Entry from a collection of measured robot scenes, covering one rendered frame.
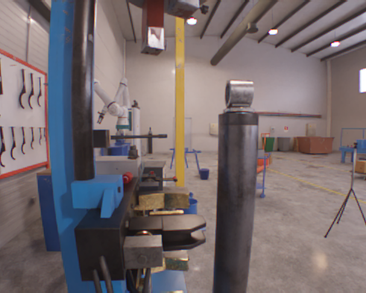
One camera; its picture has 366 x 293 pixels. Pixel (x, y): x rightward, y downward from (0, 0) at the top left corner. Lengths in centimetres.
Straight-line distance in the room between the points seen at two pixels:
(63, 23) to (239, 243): 139
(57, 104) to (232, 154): 86
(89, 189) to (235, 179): 66
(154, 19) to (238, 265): 147
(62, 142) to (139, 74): 1133
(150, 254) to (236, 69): 1305
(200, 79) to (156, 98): 308
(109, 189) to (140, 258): 27
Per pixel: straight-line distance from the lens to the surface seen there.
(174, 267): 145
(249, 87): 101
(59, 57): 104
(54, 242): 267
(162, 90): 1191
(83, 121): 82
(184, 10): 92
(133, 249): 70
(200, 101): 1212
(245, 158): 95
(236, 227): 106
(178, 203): 119
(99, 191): 79
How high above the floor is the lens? 138
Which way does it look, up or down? 5 degrees down
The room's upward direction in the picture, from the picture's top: straight up
